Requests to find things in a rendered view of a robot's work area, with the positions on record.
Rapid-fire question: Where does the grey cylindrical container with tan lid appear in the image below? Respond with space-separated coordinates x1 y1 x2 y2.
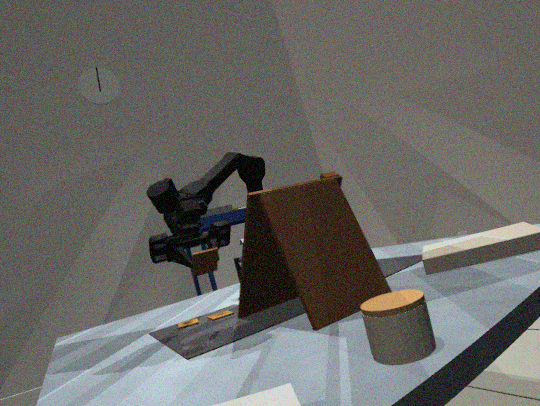
360 289 436 365

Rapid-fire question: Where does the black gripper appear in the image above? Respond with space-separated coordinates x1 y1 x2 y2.
149 219 231 268

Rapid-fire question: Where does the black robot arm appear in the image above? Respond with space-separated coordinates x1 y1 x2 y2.
147 152 265 232

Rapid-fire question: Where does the beige rectangular block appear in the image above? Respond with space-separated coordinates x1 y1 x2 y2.
422 222 540 275

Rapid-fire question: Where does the brown board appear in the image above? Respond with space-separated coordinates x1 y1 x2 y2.
238 171 392 331

